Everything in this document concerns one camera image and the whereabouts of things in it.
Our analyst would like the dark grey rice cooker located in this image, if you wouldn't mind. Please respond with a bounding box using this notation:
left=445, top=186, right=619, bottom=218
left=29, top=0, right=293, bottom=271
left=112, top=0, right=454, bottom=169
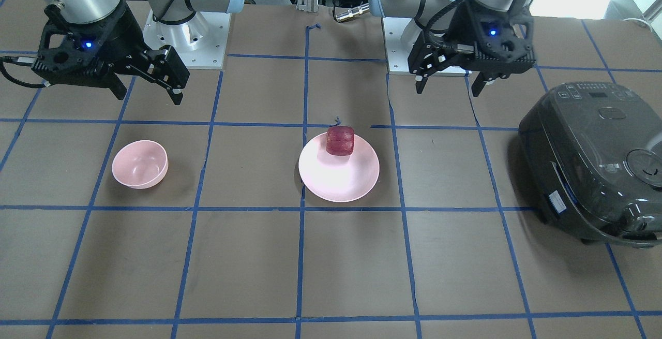
left=518, top=82, right=661, bottom=248

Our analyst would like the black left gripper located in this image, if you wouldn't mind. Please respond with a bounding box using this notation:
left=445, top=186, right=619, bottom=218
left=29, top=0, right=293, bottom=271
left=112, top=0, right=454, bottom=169
left=408, top=3, right=536, bottom=97

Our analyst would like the pink plate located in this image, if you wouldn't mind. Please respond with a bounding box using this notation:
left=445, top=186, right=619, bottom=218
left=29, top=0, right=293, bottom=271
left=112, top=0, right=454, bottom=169
left=298, top=133, right=381, bottom=203

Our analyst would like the pink bowl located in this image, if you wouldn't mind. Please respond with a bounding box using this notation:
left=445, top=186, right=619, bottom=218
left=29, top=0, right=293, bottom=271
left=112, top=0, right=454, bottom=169
left=111, top=139, right=169, bottom=189

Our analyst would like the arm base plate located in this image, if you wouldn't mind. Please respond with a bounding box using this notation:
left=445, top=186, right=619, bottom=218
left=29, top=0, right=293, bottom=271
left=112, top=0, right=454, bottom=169
left=382, top=16, right=471, bottom=77
left=143, top=11, right=233, bottom=70

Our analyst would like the red apple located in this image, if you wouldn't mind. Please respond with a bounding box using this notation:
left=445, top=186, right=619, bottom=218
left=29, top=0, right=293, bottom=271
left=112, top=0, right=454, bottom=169
left=325, top=125, right=355, bottom=156

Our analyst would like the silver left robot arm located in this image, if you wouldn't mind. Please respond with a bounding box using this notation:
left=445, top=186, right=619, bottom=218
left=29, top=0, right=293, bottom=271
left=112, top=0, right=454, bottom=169
left=368, top=0, right=537, bottom=96

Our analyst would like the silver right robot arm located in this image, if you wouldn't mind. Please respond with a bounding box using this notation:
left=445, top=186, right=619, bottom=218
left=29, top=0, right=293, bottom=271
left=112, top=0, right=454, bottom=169
left=2, top=0, right=245, bottom=105

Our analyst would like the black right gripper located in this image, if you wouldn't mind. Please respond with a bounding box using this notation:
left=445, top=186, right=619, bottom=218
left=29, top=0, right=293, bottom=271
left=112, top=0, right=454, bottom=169
left=31, top=0, right=190, bottom=106

